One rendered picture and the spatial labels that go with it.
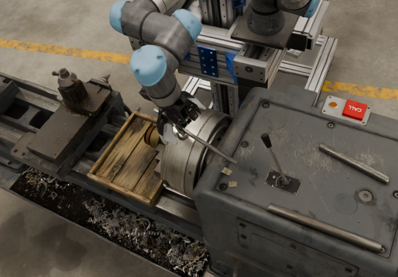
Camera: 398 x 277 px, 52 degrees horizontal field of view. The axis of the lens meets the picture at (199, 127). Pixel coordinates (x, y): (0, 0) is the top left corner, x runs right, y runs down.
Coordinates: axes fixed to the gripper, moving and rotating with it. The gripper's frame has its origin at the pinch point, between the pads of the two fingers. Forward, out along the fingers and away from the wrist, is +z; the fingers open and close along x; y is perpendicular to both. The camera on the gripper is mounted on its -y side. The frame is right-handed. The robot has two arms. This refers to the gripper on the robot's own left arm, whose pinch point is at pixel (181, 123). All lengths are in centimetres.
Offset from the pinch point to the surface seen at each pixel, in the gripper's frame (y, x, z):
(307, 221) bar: 42.5, -1.2, 4.9
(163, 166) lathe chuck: -3.8, -11.6, 17.2
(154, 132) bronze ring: -18.1, -3.8, 24.1
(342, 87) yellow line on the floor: -7, 120, 168
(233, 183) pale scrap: 20.6, -4.3, 7.5
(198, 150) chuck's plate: 3.7, -1.5, 12.9
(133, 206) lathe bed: -23, -30, 61
